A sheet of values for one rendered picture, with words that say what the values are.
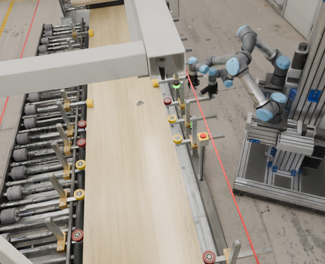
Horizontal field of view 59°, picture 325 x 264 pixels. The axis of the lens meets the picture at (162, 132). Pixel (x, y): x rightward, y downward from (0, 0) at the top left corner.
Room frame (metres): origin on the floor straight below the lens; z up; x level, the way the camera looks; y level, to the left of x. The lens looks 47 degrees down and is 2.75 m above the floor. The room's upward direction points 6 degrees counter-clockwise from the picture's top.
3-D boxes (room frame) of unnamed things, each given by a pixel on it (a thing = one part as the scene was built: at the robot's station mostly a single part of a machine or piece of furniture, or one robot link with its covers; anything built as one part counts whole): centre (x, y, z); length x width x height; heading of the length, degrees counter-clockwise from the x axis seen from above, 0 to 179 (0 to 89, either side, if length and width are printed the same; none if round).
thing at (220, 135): (1.64, -0.32, 0.83); 0.43 x 0.03 x 0.04; 95
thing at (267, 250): (0.65, -0.40, 0.82); 0.43 x 0.03 x 0.04; 95
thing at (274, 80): (2.07, -1.11, 1.09); 0.15 x 0.15 x 0.10
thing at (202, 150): (1.34, -0.28, 0.93); 0.05 x 0.04 x 0.45; 5
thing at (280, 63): (2.08, -1.11, 1.21); 0.13 x 0.12 x 0.14; 4
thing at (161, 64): (0.56, -0.01, 2.37); 0.11 x 0.02 x 0.08; 3
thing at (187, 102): (1.85, -0.24, 0.87); 0.03 x 0.03 x 0.48; 5
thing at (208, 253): (0.63, -0.20, 0.85); 0.08 x 0.08 x 0.11
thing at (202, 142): (1.34, -0.28, 1.18); 0.07 x 0.07 x 0.08; 5
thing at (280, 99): (1.62, -0.90, 1.21); 0.13 x 0.12 x 0.14; 129
